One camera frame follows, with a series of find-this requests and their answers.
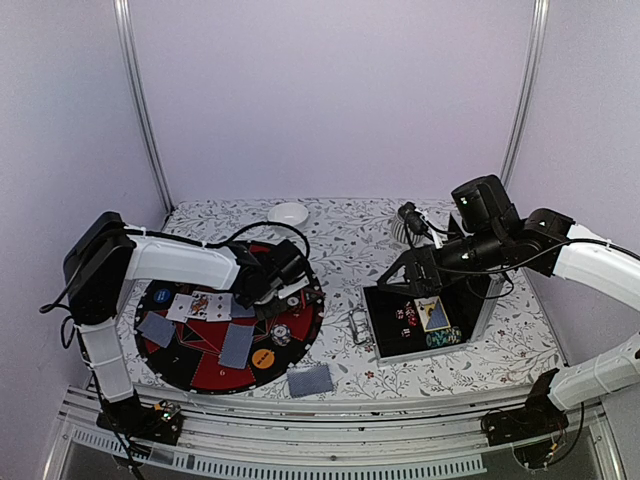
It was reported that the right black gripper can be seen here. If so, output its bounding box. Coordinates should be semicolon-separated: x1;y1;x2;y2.
378;224;507;296

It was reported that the red black 100 chip stack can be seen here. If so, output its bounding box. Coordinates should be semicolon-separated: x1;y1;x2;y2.
287;296;302;308

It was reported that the dealt blue playing cards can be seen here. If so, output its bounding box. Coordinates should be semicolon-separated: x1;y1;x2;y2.
219;323;254;370

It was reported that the orange big blind button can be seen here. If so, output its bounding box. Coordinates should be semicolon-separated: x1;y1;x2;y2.
251;348;275;370

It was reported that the ace of diamonds card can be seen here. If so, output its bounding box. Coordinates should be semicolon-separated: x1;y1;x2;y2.
166;293;193;323

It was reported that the blue small blind button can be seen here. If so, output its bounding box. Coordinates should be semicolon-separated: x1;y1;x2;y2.
153;288;171;303

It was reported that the red black triangle card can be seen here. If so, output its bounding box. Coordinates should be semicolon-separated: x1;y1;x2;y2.
309;290;325;305

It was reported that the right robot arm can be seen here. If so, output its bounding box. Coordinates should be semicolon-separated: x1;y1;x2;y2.
377;174;639;436

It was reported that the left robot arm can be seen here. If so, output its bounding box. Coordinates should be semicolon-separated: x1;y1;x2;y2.
39;211;313;434

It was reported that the red dice group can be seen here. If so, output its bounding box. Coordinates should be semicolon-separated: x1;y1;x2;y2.
396;309;418;338

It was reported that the boxed card deck ace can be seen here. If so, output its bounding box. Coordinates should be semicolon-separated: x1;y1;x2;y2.
414;297;451;333

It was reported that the aluminium poker chip case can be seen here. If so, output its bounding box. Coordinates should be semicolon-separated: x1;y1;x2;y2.
349;212;504;365

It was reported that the white ceramic bowl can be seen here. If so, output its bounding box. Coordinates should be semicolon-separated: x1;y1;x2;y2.
267;202;310;227

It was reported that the striped grey white cup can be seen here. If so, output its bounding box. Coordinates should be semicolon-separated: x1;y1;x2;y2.
390;213;420;245

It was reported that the lower poker chip row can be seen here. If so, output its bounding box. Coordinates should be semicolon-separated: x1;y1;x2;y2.
425;326;463;349

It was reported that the round red black poker mat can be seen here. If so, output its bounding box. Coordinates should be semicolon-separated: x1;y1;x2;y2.
135;273;324;395

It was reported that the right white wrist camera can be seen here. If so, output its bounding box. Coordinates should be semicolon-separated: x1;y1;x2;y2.
398;202;444;249

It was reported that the front aluminium rail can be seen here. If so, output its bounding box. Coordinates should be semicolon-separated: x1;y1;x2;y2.
42;384;626;480

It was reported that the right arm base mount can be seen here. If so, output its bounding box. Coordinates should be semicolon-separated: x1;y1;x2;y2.
480;399;569;446

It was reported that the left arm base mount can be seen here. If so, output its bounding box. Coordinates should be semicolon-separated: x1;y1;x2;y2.
96;395;184;446

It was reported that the left aluminium frame post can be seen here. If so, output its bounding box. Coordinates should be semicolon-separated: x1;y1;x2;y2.
113;0;175;215

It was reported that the aluminium frame post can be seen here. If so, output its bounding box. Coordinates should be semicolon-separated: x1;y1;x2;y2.
500;0;550;188
113;0;175;215

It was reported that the right aluminium frame post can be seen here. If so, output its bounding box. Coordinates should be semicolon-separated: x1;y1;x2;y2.
500;0;550;188

